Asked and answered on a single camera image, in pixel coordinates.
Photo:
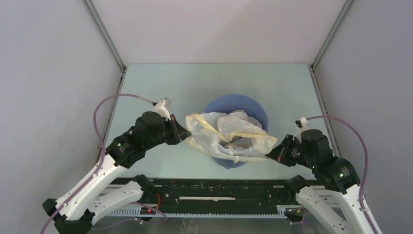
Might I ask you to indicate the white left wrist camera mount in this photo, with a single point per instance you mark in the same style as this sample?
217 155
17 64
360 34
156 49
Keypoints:
162 108

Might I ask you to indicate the blue plastic trash bin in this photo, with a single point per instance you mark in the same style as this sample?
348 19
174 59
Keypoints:
233 102

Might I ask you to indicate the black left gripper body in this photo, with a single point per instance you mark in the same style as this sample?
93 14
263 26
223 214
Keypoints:
170 133

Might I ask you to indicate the translucent yellowish trash bag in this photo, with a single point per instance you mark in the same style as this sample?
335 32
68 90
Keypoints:
236 136

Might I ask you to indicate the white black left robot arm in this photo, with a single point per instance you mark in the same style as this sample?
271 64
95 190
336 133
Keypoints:
77 211

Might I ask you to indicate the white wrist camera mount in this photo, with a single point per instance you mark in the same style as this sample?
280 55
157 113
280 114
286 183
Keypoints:
162 108
301 126

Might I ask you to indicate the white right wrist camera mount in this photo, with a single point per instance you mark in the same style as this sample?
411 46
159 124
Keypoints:
301 126

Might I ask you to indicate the right corner aluminium post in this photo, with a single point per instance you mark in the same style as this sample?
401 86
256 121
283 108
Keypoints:
332 32

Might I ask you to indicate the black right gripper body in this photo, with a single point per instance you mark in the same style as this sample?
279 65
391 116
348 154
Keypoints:
291 152

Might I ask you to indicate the left corner aluminium post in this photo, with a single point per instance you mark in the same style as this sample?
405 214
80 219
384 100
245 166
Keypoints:
92 10

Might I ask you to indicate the corner aluminium post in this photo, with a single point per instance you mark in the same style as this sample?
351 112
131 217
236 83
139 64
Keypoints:
332 32
92 10

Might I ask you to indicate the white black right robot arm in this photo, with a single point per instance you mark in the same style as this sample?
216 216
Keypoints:
310 148

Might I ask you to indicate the light blue slotted cable duct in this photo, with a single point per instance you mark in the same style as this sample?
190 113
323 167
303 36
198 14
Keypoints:
138 211

